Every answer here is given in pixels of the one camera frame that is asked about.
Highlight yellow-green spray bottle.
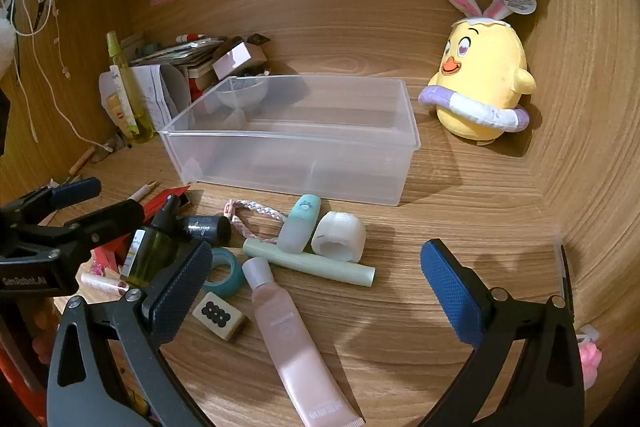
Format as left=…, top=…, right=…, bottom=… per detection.
left=105, top=31, right=155, bottom=144

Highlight mahjong tile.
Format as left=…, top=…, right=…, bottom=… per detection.
left=192, top=292, right=247, bottom=341

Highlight white cable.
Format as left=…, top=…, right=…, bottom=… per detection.
left=10, top=0, right=103, bottom=150

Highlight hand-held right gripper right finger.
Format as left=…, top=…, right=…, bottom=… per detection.
left=419, top=238, right=586, bottom=427

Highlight white tape roll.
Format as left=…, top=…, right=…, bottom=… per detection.
left=311, top=210, right=366, bottom=263

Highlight small mint bottle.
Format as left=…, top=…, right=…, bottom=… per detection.
left=277, top=193, right=321, bottom=254

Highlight light green tube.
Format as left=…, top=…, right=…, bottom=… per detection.
left=243, top=239, right=376, bottom=288

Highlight red packet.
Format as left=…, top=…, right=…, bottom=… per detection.
left=90, top=187, right=192, bottom=268

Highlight teal washi tape roll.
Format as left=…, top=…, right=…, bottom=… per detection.
left=202, top=248, right=246, bottom=298

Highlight dark green glass bottle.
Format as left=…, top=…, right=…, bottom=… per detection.
left=120, top=196, right=188, bottom=286

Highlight black cosmetic tube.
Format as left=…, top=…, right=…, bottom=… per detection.
left=181, top=215, right=232, bottom=247

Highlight pink lip gloss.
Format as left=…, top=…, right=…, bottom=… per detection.
left=80, top=272, right=130, bottom=295

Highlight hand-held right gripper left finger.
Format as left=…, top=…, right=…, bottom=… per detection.
left=46, top=239, right=216, bottom=427

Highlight braided hair tie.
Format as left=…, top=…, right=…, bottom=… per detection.
left=223, top=198, right=288, bottom=244

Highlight clear plastic storage bin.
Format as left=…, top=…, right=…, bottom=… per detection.
left=158, top=75, right=421, bottom=206

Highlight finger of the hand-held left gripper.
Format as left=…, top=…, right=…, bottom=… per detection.
left=0, top=177, right=102, bottom=228
left=47, top=199, right=146, bottom=258

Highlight small pink box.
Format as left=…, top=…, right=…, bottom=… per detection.
left=212, top=38, right=268, bottom=80

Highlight pink cosmetic tube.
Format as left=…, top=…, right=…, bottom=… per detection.
left=242, top=257, right=365, bottom=426

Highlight small pink toy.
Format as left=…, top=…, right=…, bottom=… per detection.
left=575, top=324, right=601, bottom=390

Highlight yellow chick plush toy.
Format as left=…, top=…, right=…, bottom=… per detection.
left=419, top=0, right=538, bottom=146

